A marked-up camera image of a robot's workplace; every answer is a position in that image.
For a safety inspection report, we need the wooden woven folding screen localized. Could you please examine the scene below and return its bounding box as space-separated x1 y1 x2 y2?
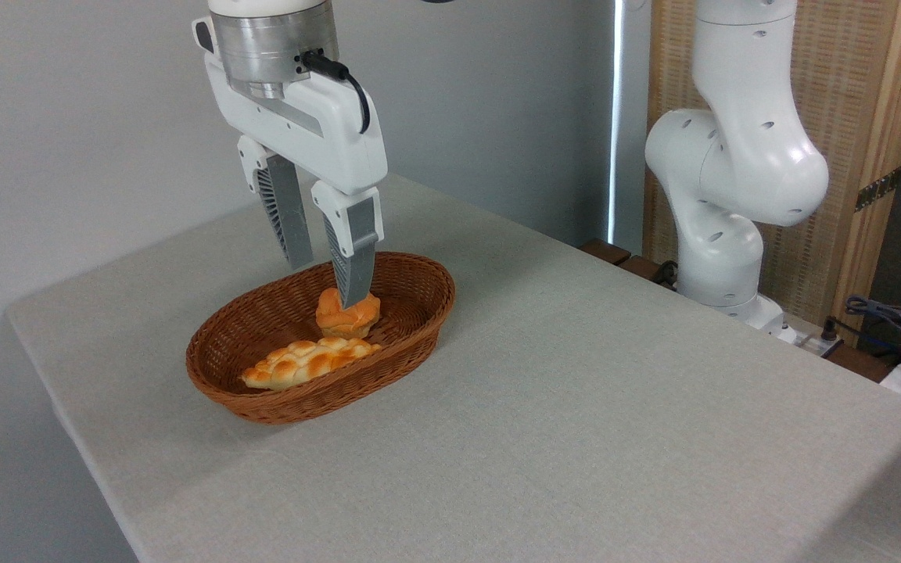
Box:
642 0 901 346

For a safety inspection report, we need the orange croissant bread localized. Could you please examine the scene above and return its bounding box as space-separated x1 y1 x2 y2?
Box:
315 287 382 340

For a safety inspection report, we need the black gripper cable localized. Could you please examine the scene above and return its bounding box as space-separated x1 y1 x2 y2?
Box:
300 50 372 134

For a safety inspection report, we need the brown wooden base board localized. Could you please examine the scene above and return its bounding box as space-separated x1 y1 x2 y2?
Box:
579 238 681 289

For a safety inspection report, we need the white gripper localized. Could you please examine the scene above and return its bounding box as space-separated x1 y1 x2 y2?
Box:
192 17 389 310

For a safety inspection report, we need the bundle of dark cables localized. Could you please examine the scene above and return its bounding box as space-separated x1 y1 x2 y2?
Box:
844 295 901 368

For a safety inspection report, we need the grey tablecloth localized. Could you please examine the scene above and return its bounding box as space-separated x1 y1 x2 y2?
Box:
6 172 901 563

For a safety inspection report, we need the braided golden bread loaf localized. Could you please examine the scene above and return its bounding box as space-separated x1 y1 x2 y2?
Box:
241 336 382 392

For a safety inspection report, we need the brown wicker basket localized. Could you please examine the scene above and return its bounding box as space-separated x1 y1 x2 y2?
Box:
186 251 456 425

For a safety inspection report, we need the metal screen hinge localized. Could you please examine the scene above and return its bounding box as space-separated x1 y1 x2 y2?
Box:
855 167 901 213

